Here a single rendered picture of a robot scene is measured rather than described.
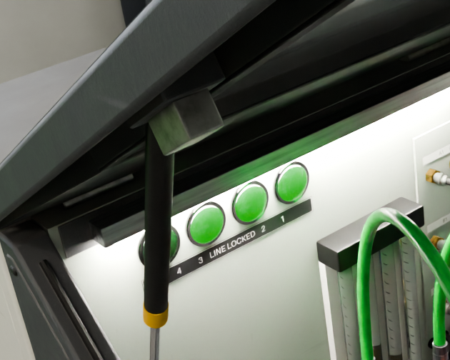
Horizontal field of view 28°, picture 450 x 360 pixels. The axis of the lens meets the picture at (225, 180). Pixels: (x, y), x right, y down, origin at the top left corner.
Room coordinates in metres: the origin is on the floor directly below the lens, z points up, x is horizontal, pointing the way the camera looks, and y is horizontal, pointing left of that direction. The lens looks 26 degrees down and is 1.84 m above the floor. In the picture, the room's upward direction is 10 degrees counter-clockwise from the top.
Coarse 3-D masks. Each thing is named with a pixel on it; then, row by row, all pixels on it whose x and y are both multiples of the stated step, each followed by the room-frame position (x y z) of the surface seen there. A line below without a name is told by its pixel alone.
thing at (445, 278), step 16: (384, 208) 0.75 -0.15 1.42; (368, 224) 0.79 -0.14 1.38; (400, 224) 0.70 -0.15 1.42; (368, 240) 0.80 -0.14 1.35; (416, 240) 0.67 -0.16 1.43; (368, 256) 0.82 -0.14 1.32; (432, 256) 0.64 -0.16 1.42; (368, 272) 0.83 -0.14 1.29; (432, 272) 0.63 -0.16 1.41; (448, 272) 0.62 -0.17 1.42; (368, 288) 0.84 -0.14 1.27; (448, 288) 0.61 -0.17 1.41; (368, 304) 0.84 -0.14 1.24; (368, 320) 0.85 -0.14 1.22; (368, 336) 0.85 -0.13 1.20; (368, 352) 0.85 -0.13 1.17
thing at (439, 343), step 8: (448, 240) 0.84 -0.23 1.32; (448, 248) 0.84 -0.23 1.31; (448, 256) 0.84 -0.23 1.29; (448, 264) 0.84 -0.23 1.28; (440, 288) 0.85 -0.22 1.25; (440, 296) 0.85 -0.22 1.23; (440, 304) 0.85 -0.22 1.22; (440, 312) 0.85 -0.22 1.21; (440, 320) 0.86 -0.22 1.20; (440, 328) 0.86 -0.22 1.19; (440, 336) 0.86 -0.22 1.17; (432, 344) 0.86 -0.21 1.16; (440, 344) 0.86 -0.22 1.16; (432, 352) 0.86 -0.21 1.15; (440, 352) 0.85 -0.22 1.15; (448, 352) 0.86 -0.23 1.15
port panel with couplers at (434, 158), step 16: (448, 128) 1.04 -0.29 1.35; (416, 144) 1.01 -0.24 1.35; (432, 144) 1.03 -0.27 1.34; (448, 144) 1.04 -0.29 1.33; (416, 160) 1.01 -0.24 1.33; (432, 160) 1.03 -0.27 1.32; (448, 160) 1.04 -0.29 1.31; (416, 176) 1.01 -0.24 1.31; (432, 176) 1.01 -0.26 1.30; (448, 176) 1.00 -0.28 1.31; (416, 192) 1.01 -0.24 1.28; (432, 192) 1.03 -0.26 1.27; (448, 192) 1.04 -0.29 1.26; (432, 208) 1.03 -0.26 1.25; (448, 208) 1.04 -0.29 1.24; (432, 224) 1.02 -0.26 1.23; (448, 224) 1.04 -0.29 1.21; (432, 240) 1.02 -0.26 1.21; (432, 288) 1.02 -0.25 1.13; (432, 304) 1.02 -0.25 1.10; (448, 304) 1.01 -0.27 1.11; (432, 320) 1.02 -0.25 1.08; (448, 320) 1.03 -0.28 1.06
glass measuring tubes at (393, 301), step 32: (352, 224) 0.95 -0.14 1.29; (384, 224) 0.94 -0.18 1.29; (416, 224) 0.96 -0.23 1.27; (320, 256) 0.92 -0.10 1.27; (352, 256) 0.90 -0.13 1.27; (384, 256) 0.94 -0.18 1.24; (352, 288) 0.91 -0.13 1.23; (384, 288) 0.95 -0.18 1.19; (416, 288) 0.97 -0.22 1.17; (352, 320) 0.91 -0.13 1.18; (384, 320) 0.96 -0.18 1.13; (416, 320) 0.96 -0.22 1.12; (352, 352) 0.91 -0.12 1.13; (384, 352) 0.96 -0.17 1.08; (416, 352) 0.96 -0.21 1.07
